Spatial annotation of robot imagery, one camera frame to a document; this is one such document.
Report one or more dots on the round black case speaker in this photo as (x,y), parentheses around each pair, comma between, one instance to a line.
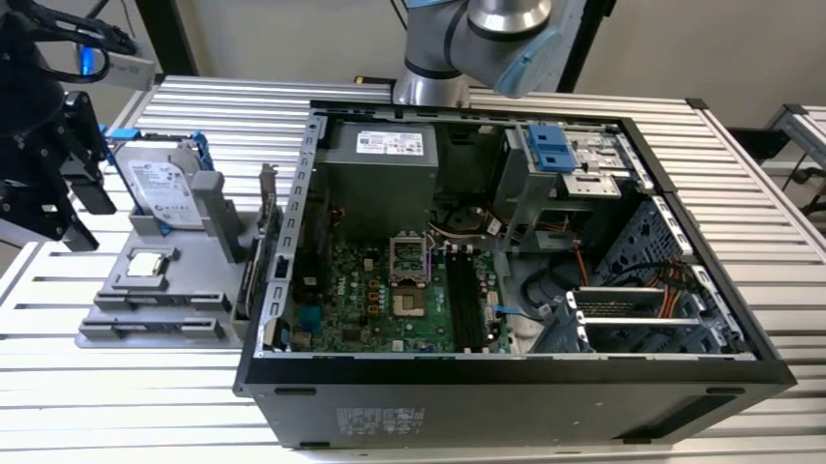
(467,217)

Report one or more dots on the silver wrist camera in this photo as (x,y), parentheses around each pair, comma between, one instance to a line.
(126,70)

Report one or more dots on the black RAM slot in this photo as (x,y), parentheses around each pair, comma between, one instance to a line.
(457,299)
(475,299)

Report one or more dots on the CPU socket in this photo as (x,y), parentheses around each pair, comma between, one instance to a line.
(411,300)

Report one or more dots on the silver blue-capped robot arm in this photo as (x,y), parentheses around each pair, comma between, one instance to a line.
(439,29)

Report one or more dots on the graphics card with metal bracket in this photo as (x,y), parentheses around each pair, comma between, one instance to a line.
(267,193)

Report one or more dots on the yellow black tag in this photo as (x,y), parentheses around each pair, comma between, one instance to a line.
(371,79)

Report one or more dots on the grey optical drive cage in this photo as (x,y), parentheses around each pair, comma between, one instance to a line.
(529,193)

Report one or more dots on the green motherboard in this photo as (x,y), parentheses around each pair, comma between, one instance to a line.
(362,319)

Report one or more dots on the grey disk bay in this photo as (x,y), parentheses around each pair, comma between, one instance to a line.
(620,328)

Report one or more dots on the blue drive latch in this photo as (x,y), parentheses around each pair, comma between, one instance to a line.
(549,147)

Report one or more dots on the grey parts rack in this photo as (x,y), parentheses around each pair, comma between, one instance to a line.
(169,285)

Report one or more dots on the silver CPU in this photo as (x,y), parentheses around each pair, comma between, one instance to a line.
(146,265)

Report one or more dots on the thin locking lever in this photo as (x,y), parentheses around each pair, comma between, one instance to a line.
(429,261)

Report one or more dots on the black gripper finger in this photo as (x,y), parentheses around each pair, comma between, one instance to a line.
(84,130)
(32,203)

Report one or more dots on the black upright post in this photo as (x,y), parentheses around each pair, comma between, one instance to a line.
(584,58)
(171,34)

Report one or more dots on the hard disk in blue carrier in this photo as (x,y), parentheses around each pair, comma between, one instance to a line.
(158,188)

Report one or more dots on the metal slat side table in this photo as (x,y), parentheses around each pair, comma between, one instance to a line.
(797,121)

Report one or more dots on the black grey PC case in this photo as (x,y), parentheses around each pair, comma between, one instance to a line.
(517,415)

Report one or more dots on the grey power supply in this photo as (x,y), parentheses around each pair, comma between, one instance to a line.
(381,193)

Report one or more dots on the dark RAM stick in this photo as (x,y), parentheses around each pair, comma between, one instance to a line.
(149,330)
(162,302)

